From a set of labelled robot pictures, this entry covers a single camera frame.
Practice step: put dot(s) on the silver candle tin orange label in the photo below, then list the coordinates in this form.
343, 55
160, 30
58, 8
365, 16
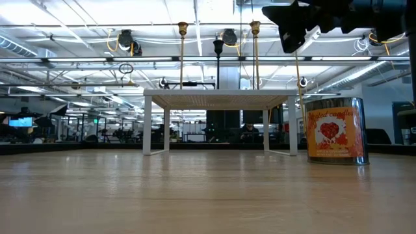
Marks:
334, 136

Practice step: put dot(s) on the long ceiling light bar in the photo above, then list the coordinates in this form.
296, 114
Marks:
143, 59

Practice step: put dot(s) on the yellow slanted rod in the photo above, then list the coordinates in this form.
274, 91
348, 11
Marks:
299, 78

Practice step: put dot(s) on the black horizontal overhead bar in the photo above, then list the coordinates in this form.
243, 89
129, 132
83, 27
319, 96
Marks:
190, 84

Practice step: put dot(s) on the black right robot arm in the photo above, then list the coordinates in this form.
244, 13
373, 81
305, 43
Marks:
380, 9

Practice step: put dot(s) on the gold brass candlestick holder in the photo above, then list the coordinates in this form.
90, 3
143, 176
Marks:
182, 29
255, 27

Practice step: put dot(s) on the black metal candlestick holder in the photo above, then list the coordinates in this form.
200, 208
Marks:
218, 47

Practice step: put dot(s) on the dark office chair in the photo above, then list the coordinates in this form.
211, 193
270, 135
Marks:
403, 123

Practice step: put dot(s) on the person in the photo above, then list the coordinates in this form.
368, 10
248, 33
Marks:
249, 132

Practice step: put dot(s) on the lit computer monitor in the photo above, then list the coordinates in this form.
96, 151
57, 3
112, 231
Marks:
20, 122

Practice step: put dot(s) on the white perforated metal rack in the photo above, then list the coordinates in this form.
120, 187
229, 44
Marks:
182, 92

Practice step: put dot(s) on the black aluminium table frame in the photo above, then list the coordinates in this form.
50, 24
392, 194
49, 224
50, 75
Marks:
65, 148

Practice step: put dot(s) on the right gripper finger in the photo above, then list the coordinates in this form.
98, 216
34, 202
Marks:
289, 13
294, 39

